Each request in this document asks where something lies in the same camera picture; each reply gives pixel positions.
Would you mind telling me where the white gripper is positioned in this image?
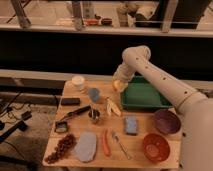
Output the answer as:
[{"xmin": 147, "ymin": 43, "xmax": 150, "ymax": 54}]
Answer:
[{"xmin": 111, "ymin": 63, "xmax": 135, "ymax": 94}]

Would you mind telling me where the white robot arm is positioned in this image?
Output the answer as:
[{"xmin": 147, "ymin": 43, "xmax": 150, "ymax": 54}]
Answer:
[{"xmin": 113, "ymin": 46, "xmax": 213, "ymax": 171}]

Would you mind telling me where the purple bowl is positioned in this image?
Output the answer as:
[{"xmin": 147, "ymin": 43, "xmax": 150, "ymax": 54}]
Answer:
[{"xmin": 154, "ymin": 109, "xmax": 181, "ymax": 134}]

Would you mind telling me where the red bowl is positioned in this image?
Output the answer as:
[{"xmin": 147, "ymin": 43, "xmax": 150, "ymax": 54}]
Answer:
[{"xmin": 142, "ymin": 133, "xmax": 170, "ymax": 163}]

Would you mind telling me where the green plastic tray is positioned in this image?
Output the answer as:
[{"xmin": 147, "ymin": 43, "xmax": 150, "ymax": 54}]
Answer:
[{"xmin": 121, "ymin": 76, "xmax": 172, "ymax": 110}]

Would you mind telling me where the peeled banana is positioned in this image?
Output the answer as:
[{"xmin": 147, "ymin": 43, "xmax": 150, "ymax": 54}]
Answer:
[{"xmin": 106, "ymin": 97, "xmax": 121, "ymax": 116}]

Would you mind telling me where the small blue grey cloth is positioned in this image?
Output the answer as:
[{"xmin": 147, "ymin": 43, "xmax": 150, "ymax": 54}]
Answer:
[{"xmin": 88, "ymin": 88, "xmax": 100, "ymax": 103}]

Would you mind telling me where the blue sponge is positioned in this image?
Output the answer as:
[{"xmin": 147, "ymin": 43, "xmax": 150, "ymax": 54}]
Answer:
[{"xmin": 125, "ymin": 116, "xmax": 138, "ymax": 135}]

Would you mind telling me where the small metal cup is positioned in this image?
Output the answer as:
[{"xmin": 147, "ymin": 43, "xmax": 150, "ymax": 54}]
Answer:
[{"xmin": 88, "ymin": 109, "xmax": 100, "ymax": 124}]

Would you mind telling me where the white cup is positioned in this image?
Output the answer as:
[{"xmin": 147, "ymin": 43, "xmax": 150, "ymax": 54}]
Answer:
[{"xmin": 72, "ymin": 75, "xmax": 85, "ymax": 91}]

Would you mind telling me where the wooden folding table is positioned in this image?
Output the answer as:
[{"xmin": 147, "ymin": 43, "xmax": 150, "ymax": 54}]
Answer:
[{"xmin": 42, "ymin": 81, "xmax": 182, "ymax": 169}]

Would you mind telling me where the black rectangular block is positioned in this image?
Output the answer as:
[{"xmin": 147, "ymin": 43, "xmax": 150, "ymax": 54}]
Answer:
[{"xmin": 61, "ymin": 98, "xmax": 80, "ymax": 106}]

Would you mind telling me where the orange carrot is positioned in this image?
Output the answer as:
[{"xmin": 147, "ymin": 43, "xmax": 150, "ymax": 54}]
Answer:
[{"xmin": 101, "ymin": 130, "xmax": 111, "ymax": 156}]

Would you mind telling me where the silver fork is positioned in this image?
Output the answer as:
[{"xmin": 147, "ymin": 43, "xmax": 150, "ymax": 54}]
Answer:
[{"xmin": 111, "ymin": 130, "xmax": 131, "ymax": 160}]

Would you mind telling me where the small black square container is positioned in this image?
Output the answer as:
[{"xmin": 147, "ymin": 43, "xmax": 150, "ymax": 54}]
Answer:
[{"xmin": 55, "ymin": 121, "xmax": 68, "ymax": 133}]

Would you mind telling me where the bunch of red grapes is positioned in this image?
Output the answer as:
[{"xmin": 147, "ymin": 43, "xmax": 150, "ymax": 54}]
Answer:
[{"xmin": 45, "ymin": 134, "xmax": 76, "ymax": 164}]

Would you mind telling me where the black handled knife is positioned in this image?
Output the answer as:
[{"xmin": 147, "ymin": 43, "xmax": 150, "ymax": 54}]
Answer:
[{"xmin": 60, "ymin": 105, "xmax": 91, "ymax": 121}]

